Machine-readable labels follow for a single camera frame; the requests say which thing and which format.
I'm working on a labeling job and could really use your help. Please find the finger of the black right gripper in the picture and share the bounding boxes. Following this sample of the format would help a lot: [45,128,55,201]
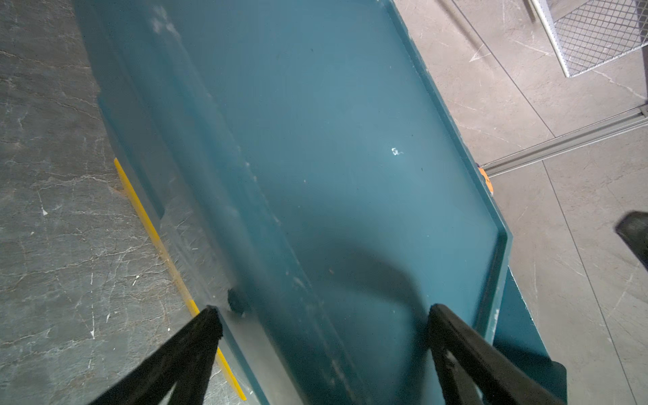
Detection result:
[614,211,648,269]

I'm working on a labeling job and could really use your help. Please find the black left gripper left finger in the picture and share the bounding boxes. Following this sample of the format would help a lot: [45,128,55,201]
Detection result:
[92,305,223,404]

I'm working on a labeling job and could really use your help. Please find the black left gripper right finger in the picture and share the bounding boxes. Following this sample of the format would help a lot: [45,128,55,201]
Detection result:
[428,304,563,404]

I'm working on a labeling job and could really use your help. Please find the teal drawer cabinet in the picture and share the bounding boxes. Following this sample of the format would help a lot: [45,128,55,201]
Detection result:
[74,1,567,404]

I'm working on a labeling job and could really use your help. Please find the orange shark plush toy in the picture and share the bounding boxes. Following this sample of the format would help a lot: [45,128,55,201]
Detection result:
[478,166,494,196]

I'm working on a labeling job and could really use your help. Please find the yellow block beside cabinet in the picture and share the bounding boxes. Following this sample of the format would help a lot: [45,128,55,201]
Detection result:
[114,158,247,401]

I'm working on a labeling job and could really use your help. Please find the white wire wall basket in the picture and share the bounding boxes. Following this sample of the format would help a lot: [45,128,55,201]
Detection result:
[531,1,647,78]

